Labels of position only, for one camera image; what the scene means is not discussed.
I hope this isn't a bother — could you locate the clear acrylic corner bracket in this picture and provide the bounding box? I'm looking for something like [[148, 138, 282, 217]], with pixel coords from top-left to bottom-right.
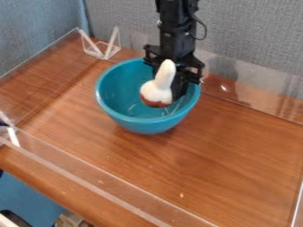
[[78, 27, 121, 60]]

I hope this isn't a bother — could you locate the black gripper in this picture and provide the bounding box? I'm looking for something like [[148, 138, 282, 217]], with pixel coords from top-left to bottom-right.
[[142, 0, 205, 101]]

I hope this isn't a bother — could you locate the clear acrylic left barrier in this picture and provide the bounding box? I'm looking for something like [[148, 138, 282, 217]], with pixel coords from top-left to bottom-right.
[[0, 27, 97, 91]]

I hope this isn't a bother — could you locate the blue bowl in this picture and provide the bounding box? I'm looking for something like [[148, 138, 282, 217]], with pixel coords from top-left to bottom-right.
[[94, 58, 201, 135]]

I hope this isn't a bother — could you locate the black cable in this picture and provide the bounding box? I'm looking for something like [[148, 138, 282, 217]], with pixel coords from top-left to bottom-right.
[[188, 14, 208, 42]]

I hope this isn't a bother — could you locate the clear acrylic back barrier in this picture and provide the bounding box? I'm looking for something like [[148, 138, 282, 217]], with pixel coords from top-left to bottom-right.
[[129, 32, 303, 125]]

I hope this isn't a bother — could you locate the plush mushroom toy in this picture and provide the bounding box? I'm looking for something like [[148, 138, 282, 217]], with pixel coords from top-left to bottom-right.
[[140, 59, 176, 107]]

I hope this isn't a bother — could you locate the clear acrylic front barrier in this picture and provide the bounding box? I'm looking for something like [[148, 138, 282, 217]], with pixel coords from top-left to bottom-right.
[[0, 111, 216, 227]]

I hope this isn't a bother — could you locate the clear acrylic barrier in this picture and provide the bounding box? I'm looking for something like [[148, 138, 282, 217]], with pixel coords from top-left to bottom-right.
[[129, 32, 303, 125], [0, 111, 216, 227], [0, 27, 97, 91]]

